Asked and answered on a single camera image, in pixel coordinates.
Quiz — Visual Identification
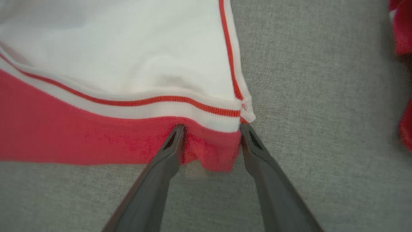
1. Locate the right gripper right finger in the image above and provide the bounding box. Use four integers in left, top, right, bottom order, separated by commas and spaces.
240, 123, 324, 232

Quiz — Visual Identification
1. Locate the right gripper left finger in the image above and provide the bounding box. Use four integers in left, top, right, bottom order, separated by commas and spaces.
101, 124, 186, 232

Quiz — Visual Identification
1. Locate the red garment with white trim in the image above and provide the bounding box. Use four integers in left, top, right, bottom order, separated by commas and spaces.
0, 0, 257, 172

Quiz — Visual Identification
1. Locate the red white numbered jersey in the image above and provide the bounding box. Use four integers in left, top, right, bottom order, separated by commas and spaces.
388, 0, 412, 152

